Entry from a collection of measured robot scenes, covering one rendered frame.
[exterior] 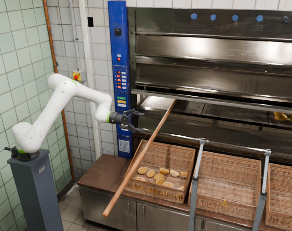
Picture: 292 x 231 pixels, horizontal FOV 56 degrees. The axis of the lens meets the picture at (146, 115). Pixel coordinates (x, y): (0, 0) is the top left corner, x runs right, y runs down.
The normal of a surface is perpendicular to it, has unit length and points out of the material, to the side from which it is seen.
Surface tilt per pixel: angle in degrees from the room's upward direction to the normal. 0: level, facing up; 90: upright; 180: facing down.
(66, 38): 90
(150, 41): 70
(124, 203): 90
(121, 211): 90
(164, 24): 93
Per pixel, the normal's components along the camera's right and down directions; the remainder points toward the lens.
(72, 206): -0.01, -0.90
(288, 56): -0.34, 0.07
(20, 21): 0.94, 0.15
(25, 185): -0.33, 0.42
